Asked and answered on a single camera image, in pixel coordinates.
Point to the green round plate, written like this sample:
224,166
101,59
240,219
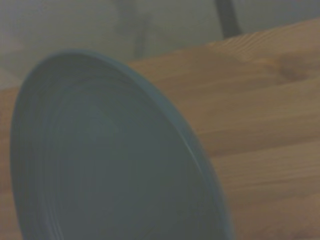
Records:
105,160

